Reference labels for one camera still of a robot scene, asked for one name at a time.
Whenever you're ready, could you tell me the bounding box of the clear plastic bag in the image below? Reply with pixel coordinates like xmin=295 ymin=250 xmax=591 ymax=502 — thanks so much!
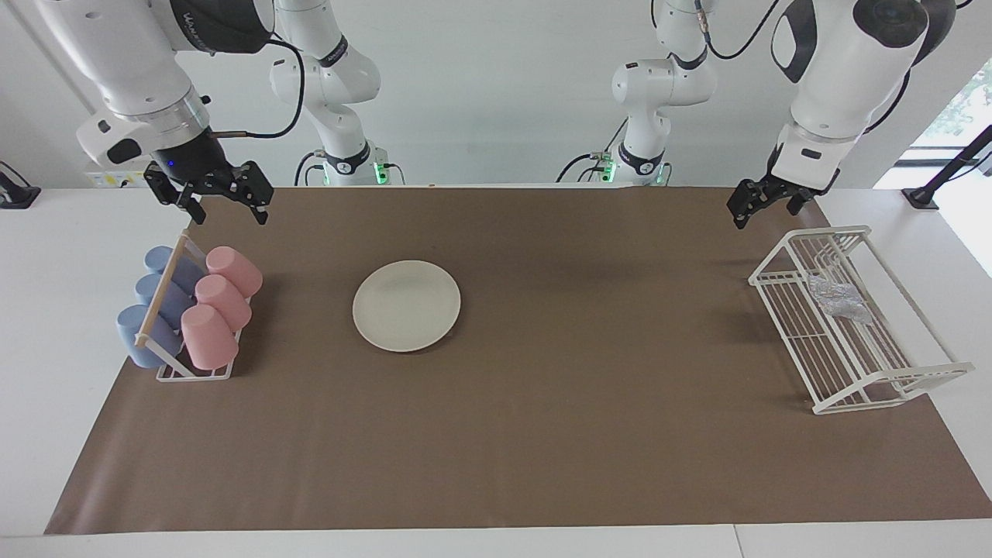
xmin=806 ymin=273 xmax=875 ymax=325

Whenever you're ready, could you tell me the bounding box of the cream round plate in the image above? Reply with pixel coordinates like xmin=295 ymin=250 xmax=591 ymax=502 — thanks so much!
xmin=353 ymin=260 xmax=462 ymax=353

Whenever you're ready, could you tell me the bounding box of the blue plastic cup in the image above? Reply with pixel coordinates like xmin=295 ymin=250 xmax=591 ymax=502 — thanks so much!
xmin=116 ymin=305 xmax=184 ymax=369
xmin=135 ymin=273 xmax=195 ymax=330
xmin=144 ymin=246 xmax=206 ymax=295

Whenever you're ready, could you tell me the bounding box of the pink plastic cup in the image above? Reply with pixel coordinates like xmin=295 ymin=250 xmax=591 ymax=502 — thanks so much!
xmin=205 ymin=246 xmax=264 ymax=299
xmin=181 ymin=304 xmax=239 ymax=371
xmin=194 ymin=274 xmax=253 ymax=332

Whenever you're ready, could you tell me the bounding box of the white wooden cup rack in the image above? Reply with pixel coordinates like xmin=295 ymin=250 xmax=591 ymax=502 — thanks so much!
xmin=134 ymin=229 xmax=253 ymax=382

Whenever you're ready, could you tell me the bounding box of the black table clamp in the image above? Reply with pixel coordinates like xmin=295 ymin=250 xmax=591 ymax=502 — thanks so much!
xmin=0 ymin=160 xmax=41 ymax=210

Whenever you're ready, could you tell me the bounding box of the bright window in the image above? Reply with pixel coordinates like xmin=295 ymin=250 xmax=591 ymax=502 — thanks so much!
xmin=903 ymin=58 xmax=992 ymax=167

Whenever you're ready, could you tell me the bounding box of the brown table mat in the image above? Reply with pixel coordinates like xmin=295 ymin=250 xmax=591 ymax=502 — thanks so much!
xmin=44 ymin=186 xmax=992 ymax=536

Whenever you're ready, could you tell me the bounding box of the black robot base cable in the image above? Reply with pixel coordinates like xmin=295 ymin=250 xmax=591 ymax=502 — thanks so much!
xmin=556 ymin=153 xmax=602 ymax=184
xmin=293 ymin=151 xmax=326 ymax=187

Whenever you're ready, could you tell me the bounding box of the white wall socket box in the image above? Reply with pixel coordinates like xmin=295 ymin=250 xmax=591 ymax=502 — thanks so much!
xmin=84 ymin=165 xmax=150 ymax=188

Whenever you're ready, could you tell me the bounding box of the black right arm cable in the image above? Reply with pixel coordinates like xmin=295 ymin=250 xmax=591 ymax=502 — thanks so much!
xmin=209 ymin=37 xmax=306 ymax=140

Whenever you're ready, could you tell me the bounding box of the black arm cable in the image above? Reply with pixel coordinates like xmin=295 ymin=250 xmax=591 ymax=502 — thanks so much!
xmin=209 ymin=37 xmax=306 ymax=140
xmin=694 ymin=0 xmax=911 ymax=133

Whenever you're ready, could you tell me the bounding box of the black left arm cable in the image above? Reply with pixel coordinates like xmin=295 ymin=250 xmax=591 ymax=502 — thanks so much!
xmin=694 ymin=0 xmax=911 ymax=133

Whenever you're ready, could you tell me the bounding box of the white wire dish rack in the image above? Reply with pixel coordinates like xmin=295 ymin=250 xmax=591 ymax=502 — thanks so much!
xmin=748 ymin=225 xmax=976 ymax=415

